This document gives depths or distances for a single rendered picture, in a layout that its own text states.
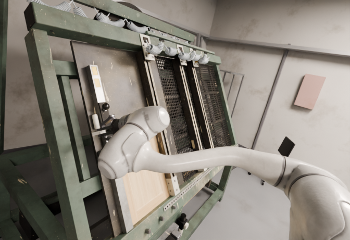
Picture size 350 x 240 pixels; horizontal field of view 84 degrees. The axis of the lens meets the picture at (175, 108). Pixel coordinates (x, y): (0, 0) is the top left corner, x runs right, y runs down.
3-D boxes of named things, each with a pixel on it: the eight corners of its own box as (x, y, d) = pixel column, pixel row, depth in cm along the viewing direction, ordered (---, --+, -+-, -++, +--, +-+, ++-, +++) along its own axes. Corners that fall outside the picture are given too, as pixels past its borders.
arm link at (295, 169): (282, 146, 65) (293, 164, 52) (343, 167, 60) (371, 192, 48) (267, 179, 68) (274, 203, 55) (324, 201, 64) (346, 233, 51)
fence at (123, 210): (122, 231, 107) (126, 233, 105) (85, 66, 110) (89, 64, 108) (128, 226, 111) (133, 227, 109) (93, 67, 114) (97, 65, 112)
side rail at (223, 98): (227, 144, 264) (235, 144, 257) (209, 67, 267) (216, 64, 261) (229, 143, 270) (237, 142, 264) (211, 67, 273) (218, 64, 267)
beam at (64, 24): (27, 32, 90) (35, 22, 84) (23, 11, 90) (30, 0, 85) (215, 66, 270) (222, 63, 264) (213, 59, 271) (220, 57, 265)
